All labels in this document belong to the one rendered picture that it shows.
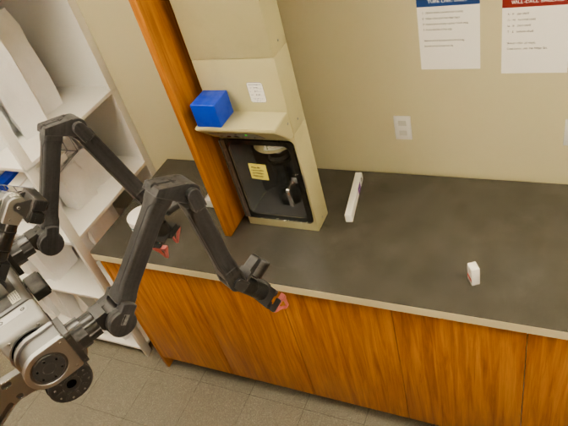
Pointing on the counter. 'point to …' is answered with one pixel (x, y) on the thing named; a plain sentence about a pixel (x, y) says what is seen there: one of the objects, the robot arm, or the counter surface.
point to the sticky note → (258, 172)
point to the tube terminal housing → (270, 81)
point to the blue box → (211, 108)
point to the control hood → (254, 125)
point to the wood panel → (165, 64)
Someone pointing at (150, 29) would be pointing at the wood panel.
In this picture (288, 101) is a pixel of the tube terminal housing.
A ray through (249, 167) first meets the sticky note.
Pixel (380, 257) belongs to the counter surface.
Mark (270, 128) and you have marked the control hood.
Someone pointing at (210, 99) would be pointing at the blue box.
